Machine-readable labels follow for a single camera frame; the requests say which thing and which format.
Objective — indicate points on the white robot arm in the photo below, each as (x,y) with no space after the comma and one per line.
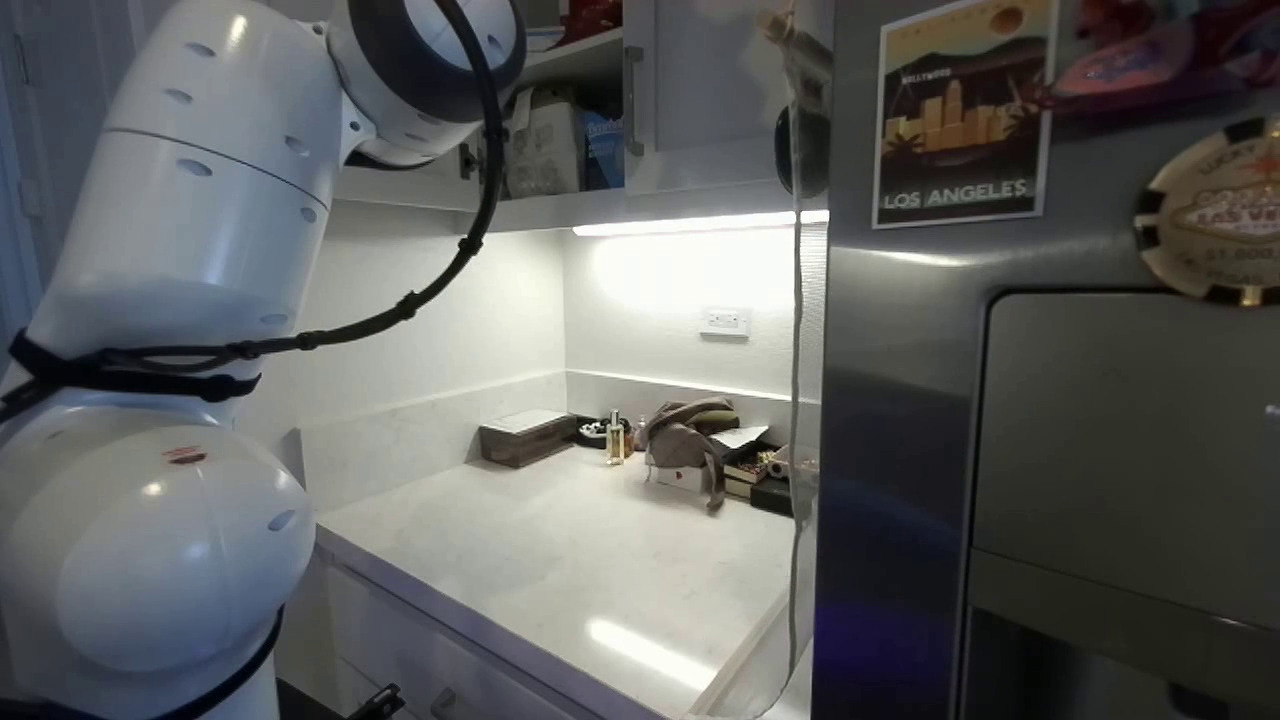
(162,402)

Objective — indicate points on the under-cabinet light strip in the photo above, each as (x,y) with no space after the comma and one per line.
(680,223)

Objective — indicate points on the white base cabinet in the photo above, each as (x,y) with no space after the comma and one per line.
(401,655)

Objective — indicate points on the amber glass bottle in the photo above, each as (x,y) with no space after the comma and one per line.
(618,440)

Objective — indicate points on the white cardboard box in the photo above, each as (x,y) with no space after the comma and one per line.
(742,440)

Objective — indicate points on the brown box white lid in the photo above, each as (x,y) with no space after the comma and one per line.
(524,436)

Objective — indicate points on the dark box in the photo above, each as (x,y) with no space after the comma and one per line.
(772,480)

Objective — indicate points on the stainless steel refrigerator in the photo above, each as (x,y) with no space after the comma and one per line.
(906,467)

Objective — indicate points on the Los Angeles poster magnet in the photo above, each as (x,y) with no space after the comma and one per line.
(961,120)

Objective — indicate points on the Las Vegas chip magnet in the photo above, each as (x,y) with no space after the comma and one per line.
(1215,215)

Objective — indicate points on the red pink magnet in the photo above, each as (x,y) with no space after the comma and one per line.
(1160,63)

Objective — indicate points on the white wall outlet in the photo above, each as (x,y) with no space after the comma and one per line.
(724,322)

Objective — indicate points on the white wall cabinet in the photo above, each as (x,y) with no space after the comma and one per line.
(602,207)

